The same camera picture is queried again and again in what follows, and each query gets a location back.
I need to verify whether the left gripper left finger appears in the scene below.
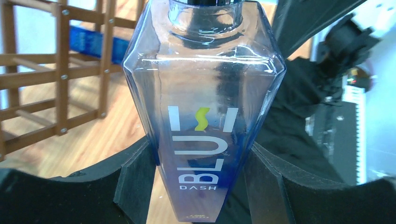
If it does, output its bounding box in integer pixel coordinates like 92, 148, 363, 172
0, 138, 156, 224

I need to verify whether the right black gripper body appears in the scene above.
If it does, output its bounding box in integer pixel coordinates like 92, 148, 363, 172
317, 13, 381, 92

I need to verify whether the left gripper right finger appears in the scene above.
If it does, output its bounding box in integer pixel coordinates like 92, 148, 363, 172
244, 144, 396, 224

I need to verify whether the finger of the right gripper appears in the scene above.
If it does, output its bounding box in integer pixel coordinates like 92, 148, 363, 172
272, 0, 365, 58

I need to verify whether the blue labelled clear bottle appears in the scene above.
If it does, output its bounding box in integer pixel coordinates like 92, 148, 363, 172
122, 0, 286, 223

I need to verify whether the brown wooden wine rack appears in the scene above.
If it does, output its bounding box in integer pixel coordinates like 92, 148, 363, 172
0, 0, 137, 160

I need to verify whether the black cloth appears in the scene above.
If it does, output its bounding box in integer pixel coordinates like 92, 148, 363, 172
217, 57, 344, 224

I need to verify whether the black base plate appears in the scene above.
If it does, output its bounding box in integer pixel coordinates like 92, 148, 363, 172
305, 76, 368, 185

